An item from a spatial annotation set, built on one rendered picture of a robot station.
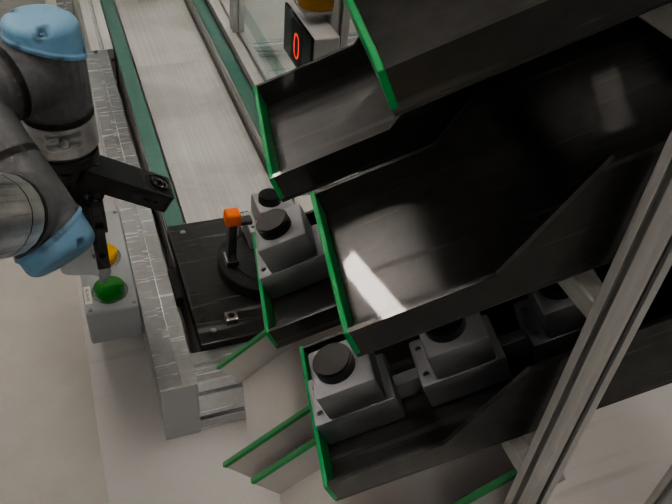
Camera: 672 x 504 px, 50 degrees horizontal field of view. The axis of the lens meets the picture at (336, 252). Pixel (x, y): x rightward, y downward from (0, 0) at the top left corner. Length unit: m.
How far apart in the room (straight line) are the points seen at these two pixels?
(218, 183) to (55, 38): 0.56
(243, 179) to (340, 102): 0.70
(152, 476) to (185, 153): 0.62
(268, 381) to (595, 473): 0.45
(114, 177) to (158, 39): 0.89
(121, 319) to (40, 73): 0.37
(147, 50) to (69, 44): 0.92
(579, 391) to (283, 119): 0.31
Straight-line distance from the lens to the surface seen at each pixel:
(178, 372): 0.92
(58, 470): 0.98
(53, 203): 0.71
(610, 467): 1.05
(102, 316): 1.00
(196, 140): 1.38
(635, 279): 0.39
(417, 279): 0.44
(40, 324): 1.14
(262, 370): 0.84
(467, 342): 0.51
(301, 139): 0.57
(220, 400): 0.95
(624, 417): 1.11
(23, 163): 0.73
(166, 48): 1.70
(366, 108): 0.57
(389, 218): 0.49
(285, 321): 0.65
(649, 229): 0.38
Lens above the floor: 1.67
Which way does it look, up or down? 41 degrees down
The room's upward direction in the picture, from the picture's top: 6 degrees clockwise
